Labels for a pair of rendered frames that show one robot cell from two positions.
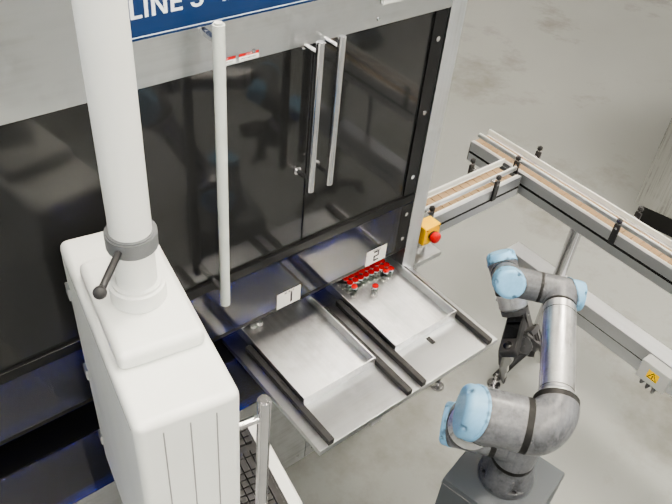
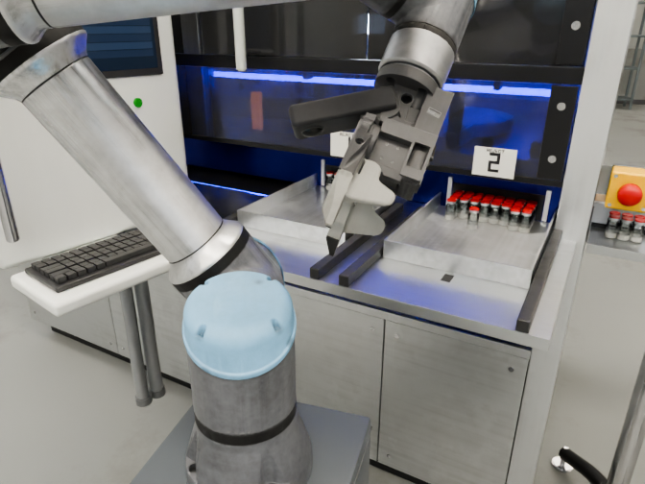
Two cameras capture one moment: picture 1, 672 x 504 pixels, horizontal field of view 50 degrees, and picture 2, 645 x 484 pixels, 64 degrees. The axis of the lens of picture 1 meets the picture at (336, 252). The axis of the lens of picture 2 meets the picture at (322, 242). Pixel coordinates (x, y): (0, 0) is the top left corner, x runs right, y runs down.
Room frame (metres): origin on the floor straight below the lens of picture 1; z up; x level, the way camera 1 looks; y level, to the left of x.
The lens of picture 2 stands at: (1.07, -1.00, 1.28)
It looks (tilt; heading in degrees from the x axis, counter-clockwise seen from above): 23 degrees down; 72
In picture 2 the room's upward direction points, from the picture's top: straight up
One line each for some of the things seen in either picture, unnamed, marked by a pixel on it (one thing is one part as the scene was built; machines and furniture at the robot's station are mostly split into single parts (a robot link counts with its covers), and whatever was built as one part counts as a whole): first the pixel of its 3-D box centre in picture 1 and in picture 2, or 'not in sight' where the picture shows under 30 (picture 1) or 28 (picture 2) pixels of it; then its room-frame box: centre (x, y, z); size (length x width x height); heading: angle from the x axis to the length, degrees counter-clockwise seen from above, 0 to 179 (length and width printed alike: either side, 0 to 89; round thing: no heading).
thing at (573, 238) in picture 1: (552, 292); not in sight; (2.27, -0.93, 0.46); 0.09 x 0.09 x 0.77; 43
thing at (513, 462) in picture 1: (517, 439); (241, 345); (1.14, -0.52, 0.96); 0.13 x 0.12 x 0.14; 81
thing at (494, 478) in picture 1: (509, 465); (248, 431); (1.14, -0.53, 0.84); 0.15 x 0.15 x 0.10
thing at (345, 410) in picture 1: (362, 340); (383, 240); (1.50, -0.11, 0.87); 0.70 x 0.48 x 0.02; 133
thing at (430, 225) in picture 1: (424, 229); (630, 187); (1.92, -0.29, 0.99); 0.08 x 0.07 x 0.07; 43
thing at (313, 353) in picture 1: (304, 344); (327, 205); (1.44, 0.06, 0.90); 0.34 x 0.26 x 0.04; 43
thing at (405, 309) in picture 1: (389, 299); (476, 231); (1.67, -0.19, 0.90); 0.34 x 0.26 x 0.04; 43
